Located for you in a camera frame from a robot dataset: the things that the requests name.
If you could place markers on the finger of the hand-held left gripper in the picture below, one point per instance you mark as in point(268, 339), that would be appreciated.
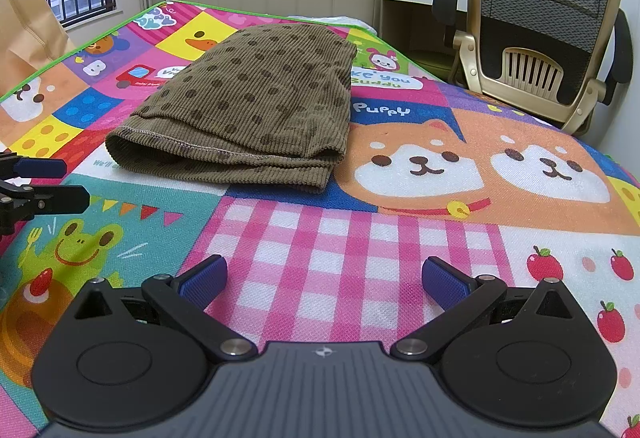
point(60, 199)
point(40, 168)

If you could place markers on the brown polka dot garment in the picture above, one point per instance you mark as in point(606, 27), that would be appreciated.
point(240, 107)

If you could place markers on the brown paper bag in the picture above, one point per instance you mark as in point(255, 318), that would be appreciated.
point(30, 27)

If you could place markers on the beige mesh office chair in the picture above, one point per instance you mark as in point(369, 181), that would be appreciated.
point(540, 17)

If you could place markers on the colourful printed play mat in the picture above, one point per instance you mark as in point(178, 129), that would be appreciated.
point(350, 238)

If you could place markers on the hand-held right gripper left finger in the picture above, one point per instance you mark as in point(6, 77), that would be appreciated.
point(202, 278)

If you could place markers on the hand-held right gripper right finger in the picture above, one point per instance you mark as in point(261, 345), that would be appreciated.
point(445, 280)

